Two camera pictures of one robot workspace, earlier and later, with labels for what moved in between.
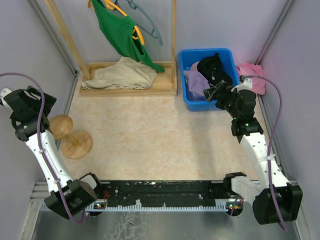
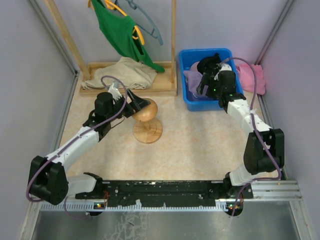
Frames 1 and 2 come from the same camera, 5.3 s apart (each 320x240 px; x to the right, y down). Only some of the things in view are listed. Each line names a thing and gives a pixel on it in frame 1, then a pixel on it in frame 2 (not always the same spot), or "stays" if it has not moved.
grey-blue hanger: [155, 32] stays
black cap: [213, 69] stays
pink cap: [194, 67] stays
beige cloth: [126, 74] stays
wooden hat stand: [75, 145] -> [148, 129]
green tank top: [117, 30] stays
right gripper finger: [220, 84] -> [204, 81]
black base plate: [164, 193] stays
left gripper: [49, 102] -> [138, 103]
